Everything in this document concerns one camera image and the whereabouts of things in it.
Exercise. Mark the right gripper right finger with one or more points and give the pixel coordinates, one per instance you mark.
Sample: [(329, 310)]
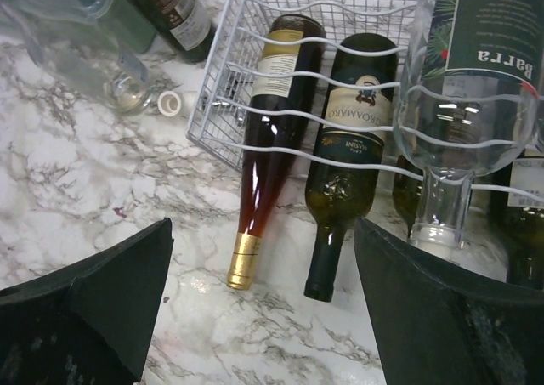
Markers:
[(437, 323)]

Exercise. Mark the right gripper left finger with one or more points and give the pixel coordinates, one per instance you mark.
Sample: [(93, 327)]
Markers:
[(90, 322)]

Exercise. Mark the clear bottle dark label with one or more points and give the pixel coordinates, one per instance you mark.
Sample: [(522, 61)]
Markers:
[(467, 104)]

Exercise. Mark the clear glass wine bottle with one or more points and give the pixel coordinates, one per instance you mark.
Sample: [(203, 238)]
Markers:
[(85, 58)]

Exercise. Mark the dark green brown-label wine bottle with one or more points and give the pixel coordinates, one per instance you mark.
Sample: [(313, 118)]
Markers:
[(185, 25)]

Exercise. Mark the olive bottle silver cap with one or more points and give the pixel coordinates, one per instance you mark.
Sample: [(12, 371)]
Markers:
[(406, 195)]

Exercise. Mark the dark green bottle black neck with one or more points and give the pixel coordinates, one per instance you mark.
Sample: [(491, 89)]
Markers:
[(342, 179)]

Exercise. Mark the green bottle black cap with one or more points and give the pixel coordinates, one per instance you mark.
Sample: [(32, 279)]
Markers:
[(518, 220)]

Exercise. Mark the red bottle gold foil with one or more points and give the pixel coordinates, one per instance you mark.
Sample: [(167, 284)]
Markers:
[(276, 147)]

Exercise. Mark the white plastic pipe fitting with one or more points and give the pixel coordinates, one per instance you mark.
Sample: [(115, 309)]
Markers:
[(171, 104)]

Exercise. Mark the green plastic toolbox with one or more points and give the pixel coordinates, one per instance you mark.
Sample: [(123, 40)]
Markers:
[(119, 17)]

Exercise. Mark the white wire wine rack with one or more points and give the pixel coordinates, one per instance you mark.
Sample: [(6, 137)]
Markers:
[(245, 59)]

